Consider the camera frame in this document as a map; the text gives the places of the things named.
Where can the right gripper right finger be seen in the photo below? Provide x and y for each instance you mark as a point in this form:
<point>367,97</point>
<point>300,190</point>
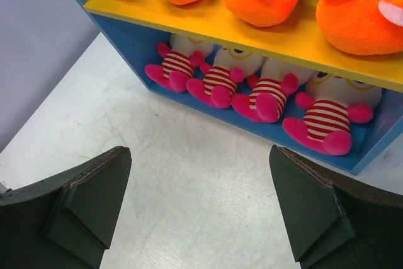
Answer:
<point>332,220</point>

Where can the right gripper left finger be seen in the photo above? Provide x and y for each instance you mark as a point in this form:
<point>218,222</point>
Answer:
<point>67,220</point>

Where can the white plush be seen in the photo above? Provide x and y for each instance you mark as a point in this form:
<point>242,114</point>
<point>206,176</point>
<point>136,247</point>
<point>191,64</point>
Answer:
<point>332,103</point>
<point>180,58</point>
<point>230,67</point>

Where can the pink plush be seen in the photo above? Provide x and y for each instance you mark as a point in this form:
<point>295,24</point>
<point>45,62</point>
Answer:
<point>270,90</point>

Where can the blue and yellow toy shelf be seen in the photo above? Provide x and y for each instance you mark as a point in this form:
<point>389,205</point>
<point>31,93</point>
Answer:
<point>135,27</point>

